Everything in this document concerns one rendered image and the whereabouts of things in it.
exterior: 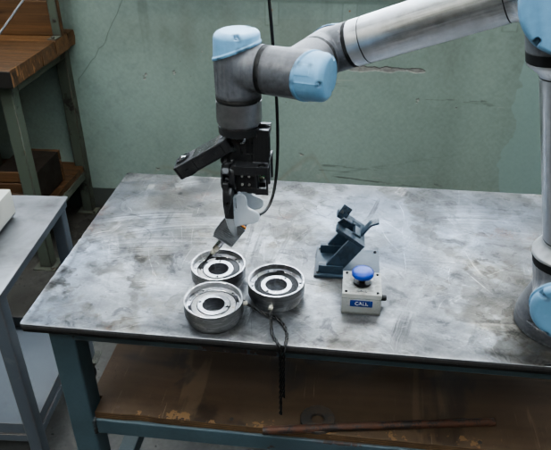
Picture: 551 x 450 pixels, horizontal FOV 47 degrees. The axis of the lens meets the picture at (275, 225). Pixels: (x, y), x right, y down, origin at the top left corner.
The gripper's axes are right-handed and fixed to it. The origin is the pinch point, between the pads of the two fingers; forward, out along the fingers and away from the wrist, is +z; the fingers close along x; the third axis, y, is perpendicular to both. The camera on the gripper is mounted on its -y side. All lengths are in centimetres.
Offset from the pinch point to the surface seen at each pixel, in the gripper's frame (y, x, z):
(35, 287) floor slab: -101, 94, 92
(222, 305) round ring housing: -0.8, -8.8, 11.6
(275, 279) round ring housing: 7.9, -1.5, 10.5
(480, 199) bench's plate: 52, 39, 13
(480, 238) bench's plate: 50, 21, 13
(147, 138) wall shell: -69, 158, 54
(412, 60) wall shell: 44, 157, 16
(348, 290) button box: 21.6, -5.9, 8.6
